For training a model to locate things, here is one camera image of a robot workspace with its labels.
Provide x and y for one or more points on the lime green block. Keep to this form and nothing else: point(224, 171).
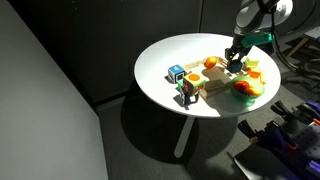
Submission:
point(252, 62)

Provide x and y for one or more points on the green bowl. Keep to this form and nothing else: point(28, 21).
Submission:
point(245, 97)

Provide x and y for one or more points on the small toy figure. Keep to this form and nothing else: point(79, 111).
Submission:
point(187, 98)

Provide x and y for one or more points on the multicolour cube with orange circle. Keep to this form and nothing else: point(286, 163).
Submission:
point(193, 83)

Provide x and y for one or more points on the light wooden beam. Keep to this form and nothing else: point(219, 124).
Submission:
point(296, 47)

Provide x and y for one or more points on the yellow toy banana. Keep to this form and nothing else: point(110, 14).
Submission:
point(263, 78)

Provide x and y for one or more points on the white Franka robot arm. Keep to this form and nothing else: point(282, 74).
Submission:
point(253, 13)

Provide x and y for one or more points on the purple clamp with orange tip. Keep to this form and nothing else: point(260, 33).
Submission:
point(266, 135)
point(283, 109)

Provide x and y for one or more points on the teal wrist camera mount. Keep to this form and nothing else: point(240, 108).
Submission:
point(258, 39)

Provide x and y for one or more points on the orange toy fruit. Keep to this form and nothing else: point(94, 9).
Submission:
point(211, 62)

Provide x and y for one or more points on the yellow toy fruit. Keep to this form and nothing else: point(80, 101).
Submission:
point(256, 90)

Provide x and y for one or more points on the grey metal base plate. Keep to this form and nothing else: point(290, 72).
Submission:
point(260, 166)

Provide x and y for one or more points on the white table leg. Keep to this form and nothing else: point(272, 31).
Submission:
point(183, 136)

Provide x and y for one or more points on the orange block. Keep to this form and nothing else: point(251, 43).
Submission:
point(255, 74)

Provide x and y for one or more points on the wooden tray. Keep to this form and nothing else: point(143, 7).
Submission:
point(216, 85)

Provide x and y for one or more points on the blue number cube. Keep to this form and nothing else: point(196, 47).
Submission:
point(175, 73)

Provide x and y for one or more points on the black perforated mounting board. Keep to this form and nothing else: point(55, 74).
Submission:
point(308, 140)

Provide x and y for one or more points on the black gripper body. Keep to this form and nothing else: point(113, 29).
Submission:
point(240, 44)

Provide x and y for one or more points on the red toy fruit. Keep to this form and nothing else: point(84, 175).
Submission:
point(241, 86)

